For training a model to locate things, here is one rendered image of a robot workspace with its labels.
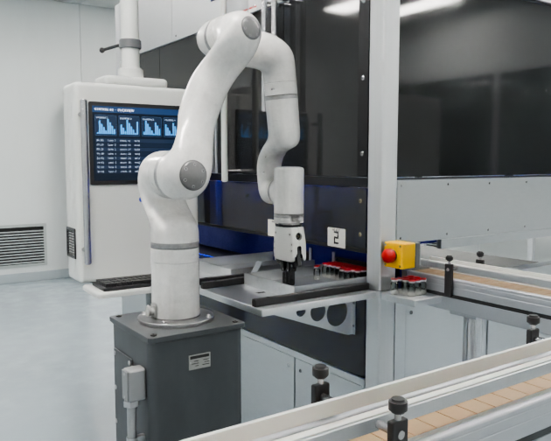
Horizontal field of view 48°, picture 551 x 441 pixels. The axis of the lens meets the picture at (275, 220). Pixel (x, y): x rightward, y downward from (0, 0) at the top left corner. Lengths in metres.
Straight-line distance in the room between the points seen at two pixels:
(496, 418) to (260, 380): 1.65
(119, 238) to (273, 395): 0.84
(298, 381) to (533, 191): 1.07
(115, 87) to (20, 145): 4.60
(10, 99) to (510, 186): 5.63
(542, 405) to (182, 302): 0.89
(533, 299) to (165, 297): 0.90
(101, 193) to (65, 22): 4.97
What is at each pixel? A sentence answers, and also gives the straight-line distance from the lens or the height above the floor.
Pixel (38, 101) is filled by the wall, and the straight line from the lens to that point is 7.10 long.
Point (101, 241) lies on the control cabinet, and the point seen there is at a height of 0.96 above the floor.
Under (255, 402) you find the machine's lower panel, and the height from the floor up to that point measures 0.33.
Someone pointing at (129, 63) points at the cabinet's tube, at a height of 1.64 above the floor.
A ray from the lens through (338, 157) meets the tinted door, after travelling 1.96.
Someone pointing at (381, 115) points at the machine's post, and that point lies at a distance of 1.81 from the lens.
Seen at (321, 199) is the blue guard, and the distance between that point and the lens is 2.01.
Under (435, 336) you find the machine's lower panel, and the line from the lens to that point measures 2.06.
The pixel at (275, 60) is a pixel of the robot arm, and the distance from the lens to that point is 1.70.
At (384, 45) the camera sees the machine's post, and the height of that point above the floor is 1.58.
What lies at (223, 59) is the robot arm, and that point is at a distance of 1.58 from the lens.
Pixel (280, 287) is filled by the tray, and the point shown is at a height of 0.90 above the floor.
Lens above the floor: 1.25
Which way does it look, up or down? 5 degrees down
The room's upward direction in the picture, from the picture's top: straight up
